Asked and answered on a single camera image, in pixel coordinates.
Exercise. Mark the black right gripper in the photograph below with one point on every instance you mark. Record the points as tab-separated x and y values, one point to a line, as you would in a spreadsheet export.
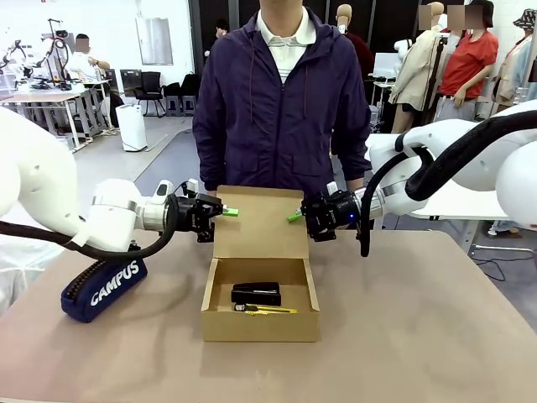
344	210

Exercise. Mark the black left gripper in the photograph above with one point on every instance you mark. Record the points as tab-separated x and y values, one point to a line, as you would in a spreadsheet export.
189	214

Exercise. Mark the black stapler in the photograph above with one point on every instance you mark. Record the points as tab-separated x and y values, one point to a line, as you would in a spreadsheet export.
256	294

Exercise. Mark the yellow black utility knife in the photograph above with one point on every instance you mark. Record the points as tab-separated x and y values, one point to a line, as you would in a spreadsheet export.
272	311

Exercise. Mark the brown cardboard box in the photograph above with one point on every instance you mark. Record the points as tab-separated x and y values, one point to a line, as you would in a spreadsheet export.
260	327

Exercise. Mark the person's left forearm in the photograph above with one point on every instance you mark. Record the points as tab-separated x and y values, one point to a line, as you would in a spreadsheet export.
352	163

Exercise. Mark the person's right forearm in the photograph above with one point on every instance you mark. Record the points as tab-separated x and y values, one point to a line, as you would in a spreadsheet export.
212	168

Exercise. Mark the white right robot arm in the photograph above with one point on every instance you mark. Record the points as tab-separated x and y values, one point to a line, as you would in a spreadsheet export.
516	168

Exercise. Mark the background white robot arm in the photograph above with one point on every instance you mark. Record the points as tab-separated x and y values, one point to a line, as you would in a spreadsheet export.
58	46

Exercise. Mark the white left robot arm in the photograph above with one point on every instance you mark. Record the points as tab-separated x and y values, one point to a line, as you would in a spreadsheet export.
42	189

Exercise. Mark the person's left hand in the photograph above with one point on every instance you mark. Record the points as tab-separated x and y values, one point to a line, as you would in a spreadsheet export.
356	186

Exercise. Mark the person in purple jacket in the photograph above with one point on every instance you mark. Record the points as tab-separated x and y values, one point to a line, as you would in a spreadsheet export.
277	126

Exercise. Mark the white air purifier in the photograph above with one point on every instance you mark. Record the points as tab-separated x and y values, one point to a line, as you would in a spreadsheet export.
131	128

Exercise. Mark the navy CAMPUS pencil case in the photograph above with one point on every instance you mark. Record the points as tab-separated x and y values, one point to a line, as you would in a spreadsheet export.
105	294

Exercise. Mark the black office chair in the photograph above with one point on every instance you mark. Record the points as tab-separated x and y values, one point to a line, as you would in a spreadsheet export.
151	82

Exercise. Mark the mannequin in beige jacket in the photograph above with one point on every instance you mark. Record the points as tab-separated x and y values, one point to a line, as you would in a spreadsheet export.
415	71

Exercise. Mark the mannequin in dark red top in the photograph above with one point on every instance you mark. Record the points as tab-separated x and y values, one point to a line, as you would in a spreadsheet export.
361	46

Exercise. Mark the background person in black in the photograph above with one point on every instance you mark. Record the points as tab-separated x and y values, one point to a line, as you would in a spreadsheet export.
222	30

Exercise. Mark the white cloth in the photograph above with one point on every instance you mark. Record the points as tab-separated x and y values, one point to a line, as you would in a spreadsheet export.
17	273

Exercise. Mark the background person in white shirt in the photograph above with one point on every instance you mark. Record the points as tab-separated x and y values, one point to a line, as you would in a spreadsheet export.
81	63

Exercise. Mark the grey workbench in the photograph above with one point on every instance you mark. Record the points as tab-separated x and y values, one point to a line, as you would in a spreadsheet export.
42	98

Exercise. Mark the mannequin with bucket hat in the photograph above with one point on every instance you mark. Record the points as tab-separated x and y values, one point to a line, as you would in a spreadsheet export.
516	67

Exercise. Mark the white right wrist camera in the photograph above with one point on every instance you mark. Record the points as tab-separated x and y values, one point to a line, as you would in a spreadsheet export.
332	189

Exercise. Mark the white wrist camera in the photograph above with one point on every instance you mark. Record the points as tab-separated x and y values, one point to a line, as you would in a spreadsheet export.
332	189
192	187

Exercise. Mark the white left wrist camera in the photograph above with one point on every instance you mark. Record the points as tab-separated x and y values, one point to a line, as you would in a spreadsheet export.
192	187

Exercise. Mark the grey wall panel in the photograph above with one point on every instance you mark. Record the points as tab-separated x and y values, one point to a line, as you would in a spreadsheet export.
154	41

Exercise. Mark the black camera tripod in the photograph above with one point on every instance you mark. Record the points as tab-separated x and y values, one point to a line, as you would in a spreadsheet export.
436	63

